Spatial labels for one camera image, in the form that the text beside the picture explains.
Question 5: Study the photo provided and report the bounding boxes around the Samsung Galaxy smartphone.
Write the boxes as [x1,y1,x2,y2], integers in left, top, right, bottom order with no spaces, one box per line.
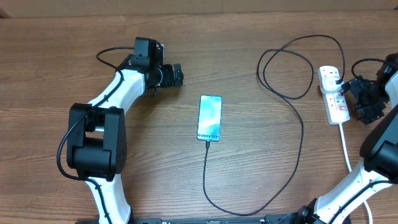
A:
[197,95,223,141]

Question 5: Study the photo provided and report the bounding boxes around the black USB charging cable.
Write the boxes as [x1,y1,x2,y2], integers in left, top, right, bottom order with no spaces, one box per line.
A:
[202,34,346,217]

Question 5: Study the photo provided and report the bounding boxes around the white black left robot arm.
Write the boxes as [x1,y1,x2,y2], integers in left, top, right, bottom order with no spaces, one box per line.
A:
[58,63,183,223]

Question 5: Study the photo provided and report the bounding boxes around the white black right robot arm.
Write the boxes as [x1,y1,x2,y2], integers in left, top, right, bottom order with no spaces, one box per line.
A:
[280,54,397,223]

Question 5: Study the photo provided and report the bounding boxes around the white charger plug adapter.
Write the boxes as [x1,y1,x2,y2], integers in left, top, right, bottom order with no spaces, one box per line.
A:
[320,77,343,94]

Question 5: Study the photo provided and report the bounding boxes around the white power strip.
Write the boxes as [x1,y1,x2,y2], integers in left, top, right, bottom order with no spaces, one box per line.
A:
[317,65,350,125]

